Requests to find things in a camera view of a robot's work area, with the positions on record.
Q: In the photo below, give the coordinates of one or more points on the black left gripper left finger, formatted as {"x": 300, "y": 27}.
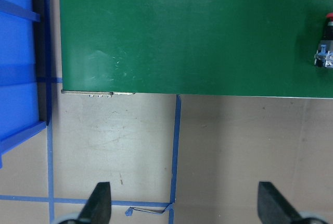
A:
{"x": 98, "y": 207}

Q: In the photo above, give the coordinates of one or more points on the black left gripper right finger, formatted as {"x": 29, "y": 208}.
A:
{"x": 272, "y": 206}

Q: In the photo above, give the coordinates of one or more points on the red push button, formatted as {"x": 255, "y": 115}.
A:
{"x": 323, "y": 56}

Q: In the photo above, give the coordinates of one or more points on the blue bin left side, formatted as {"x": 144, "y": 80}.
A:
{"x": 19, "y": 99}

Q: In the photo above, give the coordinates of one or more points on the green conveyor belt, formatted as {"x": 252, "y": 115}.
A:
{"x": 205, "y": 47}

